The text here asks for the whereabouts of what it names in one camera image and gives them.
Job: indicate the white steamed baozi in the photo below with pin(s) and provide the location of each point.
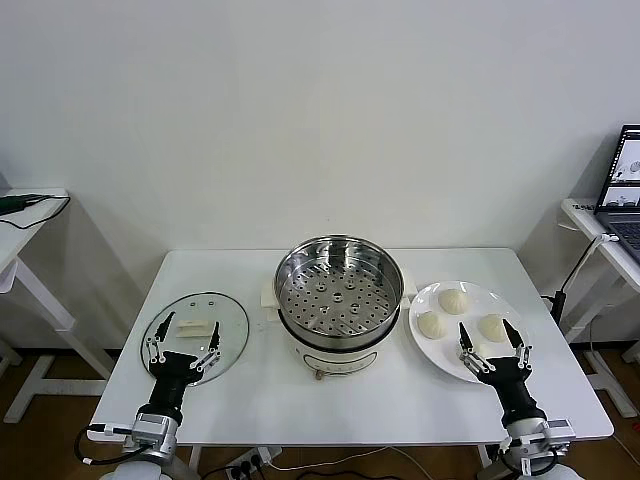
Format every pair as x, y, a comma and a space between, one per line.
432, 325
482, 348
492, 327
452, 301

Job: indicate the grey open laptop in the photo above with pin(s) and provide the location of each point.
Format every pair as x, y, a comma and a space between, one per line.
625, 235

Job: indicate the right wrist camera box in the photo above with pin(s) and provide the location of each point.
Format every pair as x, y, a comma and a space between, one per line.
560, 430

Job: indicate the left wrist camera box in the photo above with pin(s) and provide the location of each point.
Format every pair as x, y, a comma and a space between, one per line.
112, 429

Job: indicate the round glass pot lid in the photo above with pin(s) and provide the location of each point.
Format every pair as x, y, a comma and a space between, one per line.
230, 320

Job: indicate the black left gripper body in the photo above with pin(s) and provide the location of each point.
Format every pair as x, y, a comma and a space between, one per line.
172, 372

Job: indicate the white power strip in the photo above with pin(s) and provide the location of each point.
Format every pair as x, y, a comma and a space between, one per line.
250, 462

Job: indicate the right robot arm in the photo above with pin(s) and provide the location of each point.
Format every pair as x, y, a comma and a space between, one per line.
525, 435

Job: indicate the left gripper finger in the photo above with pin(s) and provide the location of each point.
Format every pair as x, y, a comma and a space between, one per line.
165, 327
215, 337

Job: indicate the white side table with laptop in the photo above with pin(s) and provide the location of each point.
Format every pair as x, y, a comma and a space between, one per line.
582, 215

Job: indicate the stainless steel steamer basket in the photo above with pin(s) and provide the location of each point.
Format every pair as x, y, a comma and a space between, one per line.
310, 305

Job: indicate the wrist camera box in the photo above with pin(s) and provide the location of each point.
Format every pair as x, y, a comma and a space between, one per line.
112, 429
560, 430

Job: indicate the black power adapter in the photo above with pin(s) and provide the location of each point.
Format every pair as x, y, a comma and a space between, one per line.
561, 302

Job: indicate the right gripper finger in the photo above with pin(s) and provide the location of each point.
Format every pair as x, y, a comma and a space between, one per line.
465, 340
515, 337

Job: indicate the white round plate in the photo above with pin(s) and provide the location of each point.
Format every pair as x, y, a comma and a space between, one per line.
435, 357

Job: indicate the white electric cooker base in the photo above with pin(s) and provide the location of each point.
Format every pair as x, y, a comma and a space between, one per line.
340, 357

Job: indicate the green handheld device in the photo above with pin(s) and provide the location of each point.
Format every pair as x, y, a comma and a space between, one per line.
15, 202

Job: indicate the white table leg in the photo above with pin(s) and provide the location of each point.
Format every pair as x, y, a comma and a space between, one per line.
484, 460
195, 462

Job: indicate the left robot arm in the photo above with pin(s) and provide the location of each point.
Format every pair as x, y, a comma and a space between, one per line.
152, 432

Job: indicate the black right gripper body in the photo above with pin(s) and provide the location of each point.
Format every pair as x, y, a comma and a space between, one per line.
510, 385

